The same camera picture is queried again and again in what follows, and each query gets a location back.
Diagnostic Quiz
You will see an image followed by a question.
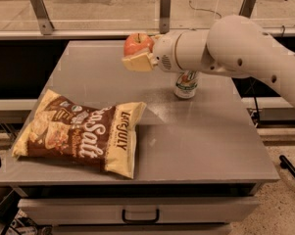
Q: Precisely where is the brown yellow chip bag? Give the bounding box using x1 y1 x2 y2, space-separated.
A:
12 90 146 178

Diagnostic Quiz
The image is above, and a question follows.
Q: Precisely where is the metal railing bracket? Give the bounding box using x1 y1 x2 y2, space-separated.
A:
159 0 172 34
239 0 257 18
29 0 54 35

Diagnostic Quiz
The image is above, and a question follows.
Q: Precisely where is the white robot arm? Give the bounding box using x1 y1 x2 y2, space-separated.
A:
123 15 295 108

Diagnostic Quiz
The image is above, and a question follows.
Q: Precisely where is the middle metal railing bracket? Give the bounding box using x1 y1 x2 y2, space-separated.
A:
159 0 172 34

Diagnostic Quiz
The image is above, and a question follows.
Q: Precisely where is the black pole at right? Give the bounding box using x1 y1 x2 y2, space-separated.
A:
279 155 295 178

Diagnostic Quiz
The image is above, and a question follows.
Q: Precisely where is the right metal railing bracket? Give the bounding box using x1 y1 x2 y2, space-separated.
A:
239 0 257 18

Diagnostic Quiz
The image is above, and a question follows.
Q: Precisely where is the red apple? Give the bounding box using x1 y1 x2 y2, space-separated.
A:
123 33 154 56

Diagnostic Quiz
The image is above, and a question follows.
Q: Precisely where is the green white soda can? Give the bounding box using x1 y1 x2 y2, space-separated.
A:
174 70 198 100

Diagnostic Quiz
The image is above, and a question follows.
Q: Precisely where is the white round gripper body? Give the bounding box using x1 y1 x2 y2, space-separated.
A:
153 31 182 72

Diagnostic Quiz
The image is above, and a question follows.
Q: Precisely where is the left metal railing bracket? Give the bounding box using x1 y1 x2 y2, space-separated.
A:
29 0 54 35

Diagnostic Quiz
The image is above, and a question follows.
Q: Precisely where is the grey drawer with black handle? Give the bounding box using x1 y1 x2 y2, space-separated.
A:
18 197 259 225

